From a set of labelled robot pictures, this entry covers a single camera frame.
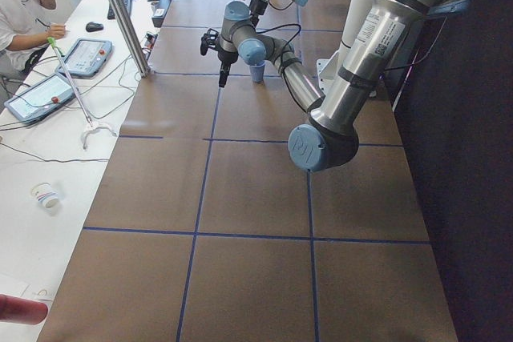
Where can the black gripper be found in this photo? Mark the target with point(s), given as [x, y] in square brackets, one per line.
[224, 58]
[258, 6]

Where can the blue ribbed plastic cup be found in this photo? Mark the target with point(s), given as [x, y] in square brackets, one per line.
[257, 72]

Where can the white paper cup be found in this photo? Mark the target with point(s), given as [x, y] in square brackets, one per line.
[45, 194]

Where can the black computer mouse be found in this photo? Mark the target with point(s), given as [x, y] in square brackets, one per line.
[93, 27]

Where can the teach pendant far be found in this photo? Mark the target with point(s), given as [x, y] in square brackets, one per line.
[87, 56]

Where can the teach pendant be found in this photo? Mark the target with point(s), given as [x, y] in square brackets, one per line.
[41, 99]
[87, 56]

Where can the reacher grabber tool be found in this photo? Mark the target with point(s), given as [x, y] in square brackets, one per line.
[92, 125]

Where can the teach pendant near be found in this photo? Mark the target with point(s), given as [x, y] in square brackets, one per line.
[41, 99]

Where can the seated person white shirt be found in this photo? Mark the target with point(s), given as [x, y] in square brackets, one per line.
[25, 30]

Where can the red cylinder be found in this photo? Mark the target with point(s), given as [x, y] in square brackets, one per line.
[21, 311]

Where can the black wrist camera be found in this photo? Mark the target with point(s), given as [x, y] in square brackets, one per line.
[209, 41]

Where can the white pedestal column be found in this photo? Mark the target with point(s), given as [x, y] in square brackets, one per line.
[328, 68]

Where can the aluminium frame post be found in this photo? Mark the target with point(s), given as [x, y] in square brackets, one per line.
[130, 37]

